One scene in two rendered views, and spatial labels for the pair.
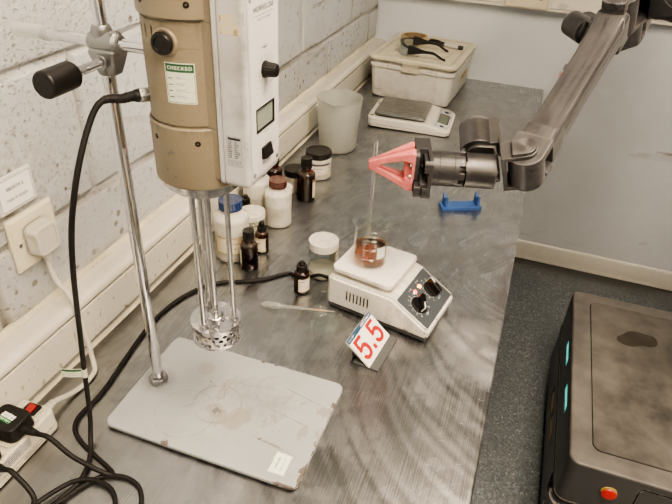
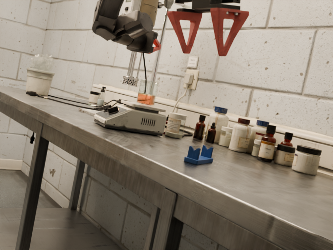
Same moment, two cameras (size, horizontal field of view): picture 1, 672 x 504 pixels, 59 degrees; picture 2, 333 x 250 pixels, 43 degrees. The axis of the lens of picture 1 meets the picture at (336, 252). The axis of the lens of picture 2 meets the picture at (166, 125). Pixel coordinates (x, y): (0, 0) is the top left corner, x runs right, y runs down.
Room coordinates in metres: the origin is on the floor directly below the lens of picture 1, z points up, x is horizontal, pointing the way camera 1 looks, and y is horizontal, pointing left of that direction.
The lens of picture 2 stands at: (1.76, -1.12, 0.89)
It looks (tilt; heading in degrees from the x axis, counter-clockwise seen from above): 4 degrees down; 126
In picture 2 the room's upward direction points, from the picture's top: 12 degrees clockwise
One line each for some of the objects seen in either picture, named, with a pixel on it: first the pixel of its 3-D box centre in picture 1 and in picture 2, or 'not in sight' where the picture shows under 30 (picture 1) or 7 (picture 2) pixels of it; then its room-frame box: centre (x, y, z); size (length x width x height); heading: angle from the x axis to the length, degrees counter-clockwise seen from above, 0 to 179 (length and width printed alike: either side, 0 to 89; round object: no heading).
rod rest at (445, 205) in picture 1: (460, 201); (200, 154); (1.27, -0.29, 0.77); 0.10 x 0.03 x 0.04; 100
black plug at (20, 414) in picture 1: (15, 425); not in sight; (0.51, 0.41, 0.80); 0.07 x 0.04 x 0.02; 73
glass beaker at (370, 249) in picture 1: (369, 243); (147, 93); (0.89, -0.06, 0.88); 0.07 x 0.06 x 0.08; 78
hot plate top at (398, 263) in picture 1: (375, 262); (142, 105); (0.89, -0.07, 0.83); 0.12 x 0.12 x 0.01; 62
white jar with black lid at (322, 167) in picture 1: (318, 162); (306, 159); (1.40, 0.06, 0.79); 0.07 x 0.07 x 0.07
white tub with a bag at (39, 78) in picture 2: not in sight; (40, 73); (-0.06, 0.22, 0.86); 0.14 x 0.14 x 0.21
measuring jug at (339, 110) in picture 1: (339, 120); not in sight; (1.61, 0.01, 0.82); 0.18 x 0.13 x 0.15; 169
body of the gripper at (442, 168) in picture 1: (440, 168); (136, 38); (0.89, -0.16, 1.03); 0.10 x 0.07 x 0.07; 178
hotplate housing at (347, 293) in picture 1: (386, 286); (133, 117); (0.88, -0.10, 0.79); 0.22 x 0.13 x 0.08; 62
